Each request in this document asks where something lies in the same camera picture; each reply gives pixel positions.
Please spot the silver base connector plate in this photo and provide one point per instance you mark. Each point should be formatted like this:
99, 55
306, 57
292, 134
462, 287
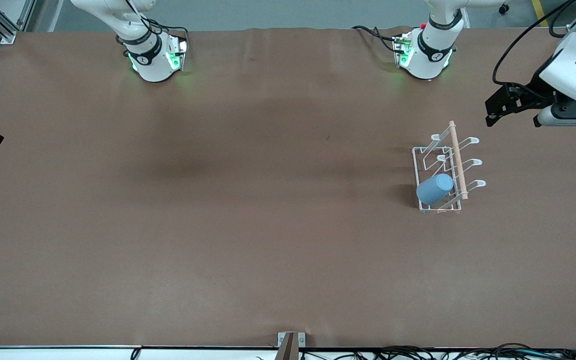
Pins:
182, 52

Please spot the silver metal bracket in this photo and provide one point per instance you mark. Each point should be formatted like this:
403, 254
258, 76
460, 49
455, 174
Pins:
301, 340

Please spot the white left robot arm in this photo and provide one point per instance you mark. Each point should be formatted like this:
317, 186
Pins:
430, 60

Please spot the brown post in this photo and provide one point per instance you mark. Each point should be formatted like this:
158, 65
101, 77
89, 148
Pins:
287, 350

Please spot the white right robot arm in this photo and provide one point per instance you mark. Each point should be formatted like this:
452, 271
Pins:
153, 65

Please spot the black caster wheel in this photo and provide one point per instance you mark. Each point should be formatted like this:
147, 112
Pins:
504, 8

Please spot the brown table cover sheet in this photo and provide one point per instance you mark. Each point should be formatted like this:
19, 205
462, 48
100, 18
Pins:
268, 250

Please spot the blue plastic cup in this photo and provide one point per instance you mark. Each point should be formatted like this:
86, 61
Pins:
435, 189

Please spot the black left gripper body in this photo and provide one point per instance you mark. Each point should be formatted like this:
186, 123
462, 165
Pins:
536, 91

